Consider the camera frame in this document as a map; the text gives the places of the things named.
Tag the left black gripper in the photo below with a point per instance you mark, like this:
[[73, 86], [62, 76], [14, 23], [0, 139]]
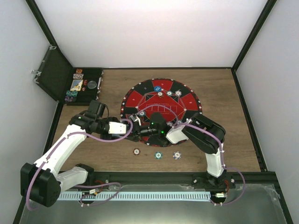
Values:
[[107, 137]]

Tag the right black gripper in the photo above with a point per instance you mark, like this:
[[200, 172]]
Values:
[[136, 132]]

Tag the brown 100 chip stack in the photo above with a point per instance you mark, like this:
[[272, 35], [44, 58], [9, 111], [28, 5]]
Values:
[[136, 151]]

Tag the teal chip stack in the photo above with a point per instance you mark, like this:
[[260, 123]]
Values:
[[158, 155]]

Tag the brown 100 chips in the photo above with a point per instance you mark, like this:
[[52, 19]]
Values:
[[160, 94]]

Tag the purple chip stack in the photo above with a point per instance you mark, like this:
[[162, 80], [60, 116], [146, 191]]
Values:
[[177, 155]]

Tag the blue small blind button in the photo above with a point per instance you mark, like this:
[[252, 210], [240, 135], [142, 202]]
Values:
[[157, 89]]

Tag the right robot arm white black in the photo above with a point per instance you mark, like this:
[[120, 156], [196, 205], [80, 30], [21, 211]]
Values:
[[204, 133]]

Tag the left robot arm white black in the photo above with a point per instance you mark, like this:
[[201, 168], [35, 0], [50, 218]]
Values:
[[42, 181]]

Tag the clear round dealer button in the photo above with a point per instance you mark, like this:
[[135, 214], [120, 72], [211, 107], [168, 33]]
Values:
[[92, 84]]

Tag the round red black poker mat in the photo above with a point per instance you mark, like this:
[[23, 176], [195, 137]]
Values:
[[142, 97]]

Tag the chips in case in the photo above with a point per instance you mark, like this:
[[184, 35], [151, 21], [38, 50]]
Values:
[[70, 96]]

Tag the card deck in case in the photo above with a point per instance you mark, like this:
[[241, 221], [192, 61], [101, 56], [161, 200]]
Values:
[[76, 85]]

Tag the black poker chip case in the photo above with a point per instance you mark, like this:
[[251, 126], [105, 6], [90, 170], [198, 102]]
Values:
[[54, 76]]

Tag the light blue slotted cable duct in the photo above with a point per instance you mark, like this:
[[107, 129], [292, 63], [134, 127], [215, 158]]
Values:
[[196, 196]]

